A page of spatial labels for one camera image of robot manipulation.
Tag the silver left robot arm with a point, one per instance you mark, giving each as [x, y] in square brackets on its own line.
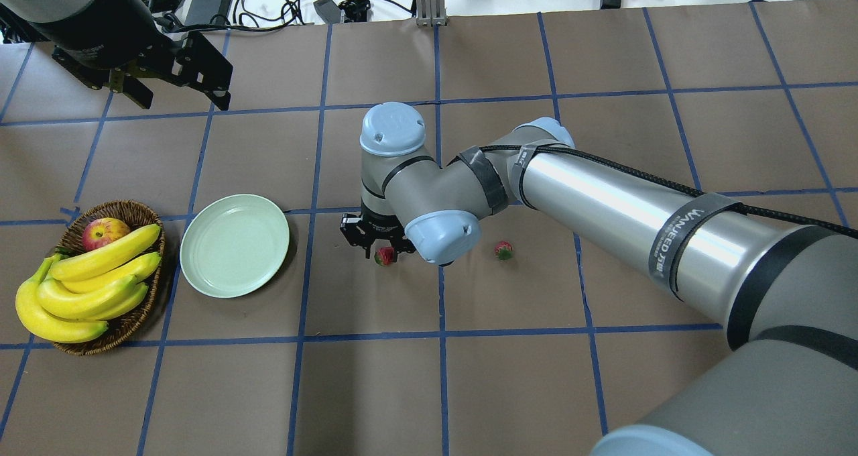
[117, 44]

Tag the yellow banana bunch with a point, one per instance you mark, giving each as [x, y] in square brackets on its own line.
[79, 299]

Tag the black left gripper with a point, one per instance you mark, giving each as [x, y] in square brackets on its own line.
[110, 39]

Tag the red apple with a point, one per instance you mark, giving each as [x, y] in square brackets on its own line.
[103, 231]

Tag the light green plate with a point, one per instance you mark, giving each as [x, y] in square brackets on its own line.
[234, 246]

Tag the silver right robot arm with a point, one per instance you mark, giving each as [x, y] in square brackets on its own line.
[783, 287]

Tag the red strawberry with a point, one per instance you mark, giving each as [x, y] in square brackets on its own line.
[385, 256]
[503, 250]

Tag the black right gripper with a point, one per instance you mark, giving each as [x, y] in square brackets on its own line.
[377, 224]

